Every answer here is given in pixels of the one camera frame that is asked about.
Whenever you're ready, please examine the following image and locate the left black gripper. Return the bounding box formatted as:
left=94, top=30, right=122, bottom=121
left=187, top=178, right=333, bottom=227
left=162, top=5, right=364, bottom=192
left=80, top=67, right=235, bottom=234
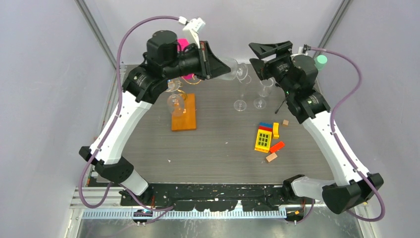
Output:
left=162, top=40, right=230, bottom=80

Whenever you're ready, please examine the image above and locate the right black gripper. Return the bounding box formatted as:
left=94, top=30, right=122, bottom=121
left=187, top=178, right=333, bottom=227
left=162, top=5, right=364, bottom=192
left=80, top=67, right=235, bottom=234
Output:
left=249, top=41, right=295, bottom=96

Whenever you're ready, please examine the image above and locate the clear stemless wine glass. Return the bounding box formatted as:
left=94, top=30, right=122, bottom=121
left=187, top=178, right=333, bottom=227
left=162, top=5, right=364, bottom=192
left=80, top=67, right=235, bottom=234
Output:
left=217, top=57, right=248, bottom=81

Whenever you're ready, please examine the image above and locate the clear tall wine glass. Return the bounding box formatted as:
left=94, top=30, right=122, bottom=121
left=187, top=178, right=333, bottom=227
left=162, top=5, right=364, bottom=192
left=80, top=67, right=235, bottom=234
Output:
left=233, top=75, right=252, bottom=112

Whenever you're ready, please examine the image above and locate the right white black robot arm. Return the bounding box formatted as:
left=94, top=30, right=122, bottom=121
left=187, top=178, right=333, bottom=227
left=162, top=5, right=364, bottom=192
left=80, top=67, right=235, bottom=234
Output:
left=249, top=41, right=384, bottom=214

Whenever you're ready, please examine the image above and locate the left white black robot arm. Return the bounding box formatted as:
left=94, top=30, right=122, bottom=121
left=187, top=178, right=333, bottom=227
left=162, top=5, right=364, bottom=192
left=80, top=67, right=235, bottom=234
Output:
left=79, top=30, right=231, bottom=205

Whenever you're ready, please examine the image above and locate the clear wine glass front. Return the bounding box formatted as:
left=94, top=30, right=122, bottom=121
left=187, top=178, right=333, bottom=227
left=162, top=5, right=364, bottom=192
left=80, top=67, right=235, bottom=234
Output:
left=167, top=93, right=187, bottom=117

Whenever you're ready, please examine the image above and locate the black mini tripod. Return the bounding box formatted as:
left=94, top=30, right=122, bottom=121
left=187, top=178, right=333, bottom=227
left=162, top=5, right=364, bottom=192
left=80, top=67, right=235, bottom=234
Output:
left=274, top=82, right=289, bottom=114

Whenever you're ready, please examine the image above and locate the mint green cylinder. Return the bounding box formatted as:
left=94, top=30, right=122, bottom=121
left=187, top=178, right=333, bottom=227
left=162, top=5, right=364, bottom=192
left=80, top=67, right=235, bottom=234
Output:
left=315, top=55, right=328, bottom=71

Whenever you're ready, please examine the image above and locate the blue toy brick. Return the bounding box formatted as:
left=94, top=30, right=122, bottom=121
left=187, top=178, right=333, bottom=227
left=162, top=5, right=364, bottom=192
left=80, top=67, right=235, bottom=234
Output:
left=259, top=122, right=273, bottom=129

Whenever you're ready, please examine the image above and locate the red toy brick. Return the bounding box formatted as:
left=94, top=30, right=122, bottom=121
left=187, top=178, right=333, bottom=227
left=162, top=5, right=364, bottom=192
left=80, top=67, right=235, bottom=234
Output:
left=259, top=126, right=272, bottom=132

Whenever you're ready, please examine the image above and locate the yellow toy brick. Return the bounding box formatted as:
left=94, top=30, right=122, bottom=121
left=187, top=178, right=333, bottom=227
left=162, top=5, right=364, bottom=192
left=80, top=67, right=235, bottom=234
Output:
left=272, top=122, right=279, bottom=139

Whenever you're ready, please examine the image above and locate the yellow toy block window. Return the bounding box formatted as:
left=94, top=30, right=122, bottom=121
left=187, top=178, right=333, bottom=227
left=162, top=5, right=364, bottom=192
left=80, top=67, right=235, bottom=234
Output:
left=254, top=129, right=272, bottom=153

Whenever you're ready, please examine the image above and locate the orange toy block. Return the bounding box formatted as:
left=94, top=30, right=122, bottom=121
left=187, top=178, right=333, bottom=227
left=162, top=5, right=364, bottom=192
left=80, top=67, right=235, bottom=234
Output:
left=269, top=141, right=285, bottom=153

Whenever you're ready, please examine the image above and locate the tan wooden block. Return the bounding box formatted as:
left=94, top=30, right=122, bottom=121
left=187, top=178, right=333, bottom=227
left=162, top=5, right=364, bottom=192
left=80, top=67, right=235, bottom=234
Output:
left=265, top=152, right=278, bottom=163

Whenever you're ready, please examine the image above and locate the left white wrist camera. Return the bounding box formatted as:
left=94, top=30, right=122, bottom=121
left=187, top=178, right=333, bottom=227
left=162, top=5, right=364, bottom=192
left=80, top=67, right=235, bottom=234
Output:
left=178, top=16, right=206, bottom=47

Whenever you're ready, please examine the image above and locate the gold wire wine glass rack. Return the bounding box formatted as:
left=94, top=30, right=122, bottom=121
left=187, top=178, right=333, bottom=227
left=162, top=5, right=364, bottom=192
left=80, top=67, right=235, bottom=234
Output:
left=166, top=74, right=201, bottom=132

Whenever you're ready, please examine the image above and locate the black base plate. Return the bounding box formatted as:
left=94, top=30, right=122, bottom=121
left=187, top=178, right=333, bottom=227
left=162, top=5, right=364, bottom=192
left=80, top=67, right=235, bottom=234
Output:
left=120, top=182, right=315, bottom=213

